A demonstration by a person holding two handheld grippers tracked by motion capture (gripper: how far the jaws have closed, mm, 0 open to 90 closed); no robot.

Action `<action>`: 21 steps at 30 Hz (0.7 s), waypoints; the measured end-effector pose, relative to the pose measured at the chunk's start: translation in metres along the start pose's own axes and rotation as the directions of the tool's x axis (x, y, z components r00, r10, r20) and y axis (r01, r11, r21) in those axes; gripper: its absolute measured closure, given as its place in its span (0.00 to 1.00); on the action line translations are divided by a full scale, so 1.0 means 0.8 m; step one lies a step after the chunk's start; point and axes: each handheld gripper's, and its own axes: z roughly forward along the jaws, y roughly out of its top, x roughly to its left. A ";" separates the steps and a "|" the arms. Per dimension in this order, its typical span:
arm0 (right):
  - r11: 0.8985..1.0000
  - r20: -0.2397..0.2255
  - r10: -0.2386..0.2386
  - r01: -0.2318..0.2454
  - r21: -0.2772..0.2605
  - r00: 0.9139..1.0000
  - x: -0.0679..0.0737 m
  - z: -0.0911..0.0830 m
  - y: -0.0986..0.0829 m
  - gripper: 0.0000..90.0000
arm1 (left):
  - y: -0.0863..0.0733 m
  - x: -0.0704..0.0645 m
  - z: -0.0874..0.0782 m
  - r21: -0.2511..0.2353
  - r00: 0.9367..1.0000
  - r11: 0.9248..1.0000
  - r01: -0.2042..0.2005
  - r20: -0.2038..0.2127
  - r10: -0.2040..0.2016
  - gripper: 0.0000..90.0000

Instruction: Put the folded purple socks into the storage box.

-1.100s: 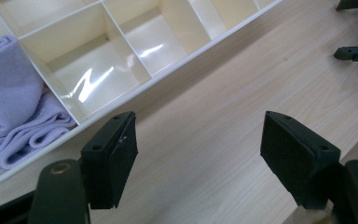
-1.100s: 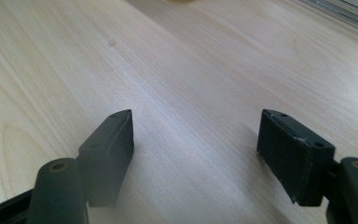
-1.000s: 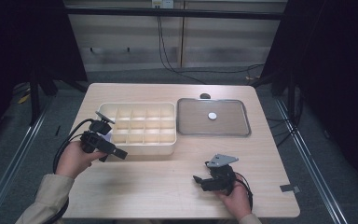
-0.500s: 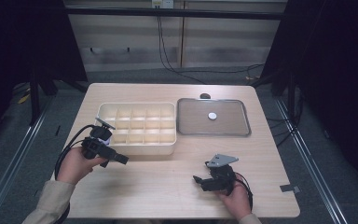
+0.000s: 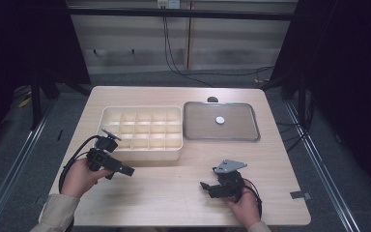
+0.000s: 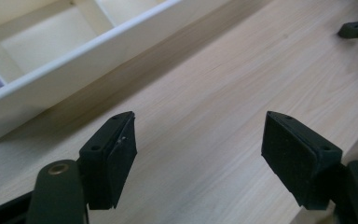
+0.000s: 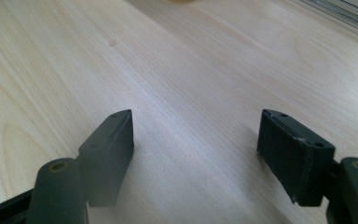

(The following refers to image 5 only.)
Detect cream divided storage box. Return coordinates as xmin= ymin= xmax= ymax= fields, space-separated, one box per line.
xmin=96 ymin=105 xmax=184 ymax=162

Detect aluminium floor rail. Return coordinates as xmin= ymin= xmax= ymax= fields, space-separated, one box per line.
xmin=284 ymin=101 xmax=363 ymax=232
xmin=0 ymin=96 xmax=59 ymax=232

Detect black floor cables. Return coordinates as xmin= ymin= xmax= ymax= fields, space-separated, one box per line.
xmin=276 ymin=93 xmax=315 ymax=153

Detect black wall cable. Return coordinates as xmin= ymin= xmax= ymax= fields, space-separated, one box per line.
xmin=162 ymin=15 xmax=274 ymax=88

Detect hand-held gripper cable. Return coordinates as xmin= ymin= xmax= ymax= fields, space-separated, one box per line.
xmin=58 ymin=134 xmax=101 ymax=194
xmin=243 ymin=178 xmax=264 ymax=220

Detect black curtain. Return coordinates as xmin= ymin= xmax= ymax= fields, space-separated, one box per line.
xmin=270 ymin=0 xmax=371 ymax=197
xmin=0 ymin=0 xmax=91 ymax=156

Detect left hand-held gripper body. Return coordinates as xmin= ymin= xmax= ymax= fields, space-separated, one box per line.
xmin=86 ymin=128 xmax=123 ymax=174

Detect person's right hand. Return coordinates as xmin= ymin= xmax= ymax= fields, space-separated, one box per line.
xmin=223 ymin=180 xmax=261 ymax=229

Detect metal tray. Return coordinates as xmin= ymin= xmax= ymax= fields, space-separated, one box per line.
xmin=183 ymin=101 xmax=261 ymax=143

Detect white wall power outlet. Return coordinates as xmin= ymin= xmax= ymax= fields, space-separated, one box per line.
xmin=157 ymin=0 xmax=182 ymax=10

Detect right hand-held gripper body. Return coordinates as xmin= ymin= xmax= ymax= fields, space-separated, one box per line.
xmin=208 ymin=159 xmax=248 ymax=204

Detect black metal stand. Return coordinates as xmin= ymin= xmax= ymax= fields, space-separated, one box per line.
xmin=28 ymin=73 xmax=91 ymax=131

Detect person's left hand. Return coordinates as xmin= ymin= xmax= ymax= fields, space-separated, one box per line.
xmin=61 ymin=158 xmax=114 ymax=199

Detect left hand-held gripper cable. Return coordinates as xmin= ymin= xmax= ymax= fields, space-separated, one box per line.
xmin=58 ymin=134 xmax=101 ymax=194

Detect right hand-held gripper cable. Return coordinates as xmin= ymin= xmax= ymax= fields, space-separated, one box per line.
xmin=243 ymin=178 xmax=264 ymax=220

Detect black horizontal bar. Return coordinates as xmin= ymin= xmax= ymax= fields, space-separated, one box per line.
xmin=67 ymin=8 xmax=299 ymax=22

